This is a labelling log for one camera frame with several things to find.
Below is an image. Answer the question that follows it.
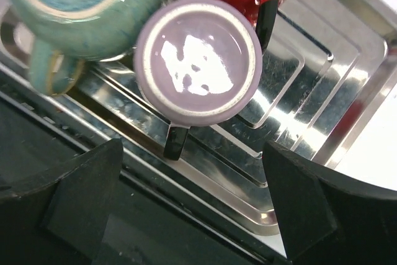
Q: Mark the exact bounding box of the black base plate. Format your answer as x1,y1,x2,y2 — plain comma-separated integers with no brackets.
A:
1,46,287,264

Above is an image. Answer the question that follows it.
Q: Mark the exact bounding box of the teal glazed mug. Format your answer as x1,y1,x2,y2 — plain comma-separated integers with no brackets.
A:
11,0,163,96

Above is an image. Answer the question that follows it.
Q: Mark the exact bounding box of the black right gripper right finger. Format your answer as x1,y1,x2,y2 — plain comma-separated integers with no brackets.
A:
262,141,396,264

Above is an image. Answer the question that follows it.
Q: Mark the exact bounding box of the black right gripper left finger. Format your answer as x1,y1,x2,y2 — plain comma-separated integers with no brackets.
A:
1,138,123,264

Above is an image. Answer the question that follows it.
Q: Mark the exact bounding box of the lilac mug black handle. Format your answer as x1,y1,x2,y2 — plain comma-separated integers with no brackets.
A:
133,0,262,161

